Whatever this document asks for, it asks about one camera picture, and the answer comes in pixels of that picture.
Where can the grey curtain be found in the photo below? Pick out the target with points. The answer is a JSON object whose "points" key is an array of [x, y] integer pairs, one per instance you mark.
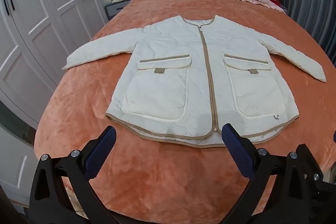
{"points": [[309, 3]]}

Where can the white low cabinet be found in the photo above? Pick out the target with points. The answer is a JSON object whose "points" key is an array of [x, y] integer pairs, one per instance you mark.
{"points": [[13, 166]]}

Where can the orange plush bed blanket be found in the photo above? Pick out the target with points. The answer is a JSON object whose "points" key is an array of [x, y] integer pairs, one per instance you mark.
{"points": [[157, 174]]}

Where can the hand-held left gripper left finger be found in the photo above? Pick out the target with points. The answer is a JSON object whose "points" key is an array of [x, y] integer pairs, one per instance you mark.
{"points": [[103, 146]]}

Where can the grey nightstand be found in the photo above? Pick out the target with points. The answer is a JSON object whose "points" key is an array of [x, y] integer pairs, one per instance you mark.
{"points": [[115, 10]]}

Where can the white quilted jacket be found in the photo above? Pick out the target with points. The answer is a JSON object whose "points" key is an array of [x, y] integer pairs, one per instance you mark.
{"points": [[170, 56]]}

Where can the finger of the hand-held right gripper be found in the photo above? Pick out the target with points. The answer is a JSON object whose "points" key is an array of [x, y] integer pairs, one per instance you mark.
{"points": [[309, 161], [334, 137]]}

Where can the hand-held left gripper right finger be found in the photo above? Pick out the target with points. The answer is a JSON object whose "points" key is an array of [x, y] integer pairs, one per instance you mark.
{"points": [[236, 150]]}

